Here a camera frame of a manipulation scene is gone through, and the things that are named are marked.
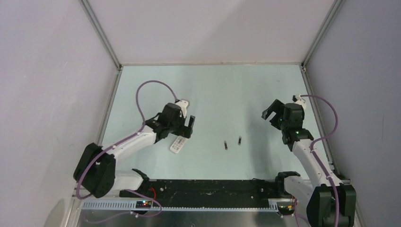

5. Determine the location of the grey slotted cable duct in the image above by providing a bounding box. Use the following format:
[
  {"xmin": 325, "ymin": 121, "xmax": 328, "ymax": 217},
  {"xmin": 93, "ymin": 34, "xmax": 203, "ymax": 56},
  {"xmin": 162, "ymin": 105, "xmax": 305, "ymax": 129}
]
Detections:
[{"xmin": 81, "ymin": 200, "xmax": 279, "ymax": 212}]

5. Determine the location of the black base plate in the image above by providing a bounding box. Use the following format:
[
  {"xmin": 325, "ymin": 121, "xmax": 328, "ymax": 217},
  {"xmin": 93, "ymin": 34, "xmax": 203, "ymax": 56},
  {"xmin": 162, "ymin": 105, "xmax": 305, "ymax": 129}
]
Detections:
[{"xmin": 135, "ymin": 178, "xmax": 291, "ymax": 199}]

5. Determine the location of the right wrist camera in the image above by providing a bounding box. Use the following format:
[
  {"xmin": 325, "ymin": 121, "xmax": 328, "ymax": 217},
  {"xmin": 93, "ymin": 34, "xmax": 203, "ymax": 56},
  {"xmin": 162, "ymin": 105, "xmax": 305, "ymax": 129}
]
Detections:
[{"xmin": 292, "ymin": 94, "xmax": 307, "ymax": 110}]

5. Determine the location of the controller board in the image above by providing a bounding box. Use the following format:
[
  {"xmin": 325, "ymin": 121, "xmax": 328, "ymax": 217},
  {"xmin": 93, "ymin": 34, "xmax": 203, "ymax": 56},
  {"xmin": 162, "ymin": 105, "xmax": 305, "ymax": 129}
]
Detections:
[
  {"xmin": 135, "ymin": 201, "xmax": 152, "ymax": 209},
  {"xmin": 278, "ymin": 205, "xmax": 295, "ymax": 216}
]

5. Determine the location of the left controller board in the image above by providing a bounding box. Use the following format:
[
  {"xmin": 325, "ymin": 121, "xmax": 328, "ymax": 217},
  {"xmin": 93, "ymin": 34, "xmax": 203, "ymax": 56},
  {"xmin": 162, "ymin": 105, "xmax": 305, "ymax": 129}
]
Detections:
[{"xmin": 135, "ymin": 201, "xmax": 152, "ymax": 209}]

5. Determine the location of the right controller board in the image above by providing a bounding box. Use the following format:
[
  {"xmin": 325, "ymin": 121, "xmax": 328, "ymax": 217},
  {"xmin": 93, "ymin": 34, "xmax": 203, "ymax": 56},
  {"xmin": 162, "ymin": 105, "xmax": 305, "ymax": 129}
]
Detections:
[{"xmin": 278, "ymin": 205, "xmax": 295, "ymax": 216}]

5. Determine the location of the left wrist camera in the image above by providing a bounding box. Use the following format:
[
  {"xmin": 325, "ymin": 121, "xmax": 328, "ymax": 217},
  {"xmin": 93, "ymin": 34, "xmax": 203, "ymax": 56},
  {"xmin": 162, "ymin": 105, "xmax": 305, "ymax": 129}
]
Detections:
[{"xmin": 175, "ymin": 99, "xmax": 190, "ymax": 118}]

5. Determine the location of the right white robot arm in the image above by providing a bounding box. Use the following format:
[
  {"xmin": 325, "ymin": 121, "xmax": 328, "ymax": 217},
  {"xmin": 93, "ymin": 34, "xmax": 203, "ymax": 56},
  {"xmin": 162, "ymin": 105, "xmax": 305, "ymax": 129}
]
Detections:
[{"xmin": 262, "ymin": 96, "xmax": 357, "ymax": 227}]

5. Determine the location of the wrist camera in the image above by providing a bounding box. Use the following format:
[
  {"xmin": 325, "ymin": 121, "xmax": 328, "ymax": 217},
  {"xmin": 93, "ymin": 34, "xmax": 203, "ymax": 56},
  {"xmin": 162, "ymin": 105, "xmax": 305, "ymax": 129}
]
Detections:
[
  {"xmin": 292, "ymin": 94, "xmax": 307, "ymax": 110},
  {"xmin": 175, "ymin": 99, "xmax": 190, "ymax": 118}
]

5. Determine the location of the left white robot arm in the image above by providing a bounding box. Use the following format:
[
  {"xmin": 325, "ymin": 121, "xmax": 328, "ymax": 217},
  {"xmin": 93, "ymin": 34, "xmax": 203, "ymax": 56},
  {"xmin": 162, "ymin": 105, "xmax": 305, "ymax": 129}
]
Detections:
[{"xmin": 73, "ymin": 100, "xmax": 195, "ymax": 198}]

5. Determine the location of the white remote control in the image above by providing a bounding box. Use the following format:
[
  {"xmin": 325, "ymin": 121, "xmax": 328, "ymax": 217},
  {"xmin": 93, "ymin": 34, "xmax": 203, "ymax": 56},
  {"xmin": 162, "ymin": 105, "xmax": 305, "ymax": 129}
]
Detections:
[{"xmin": 169, "ymin": 136, "xmax": 188, "ymax": 154}]

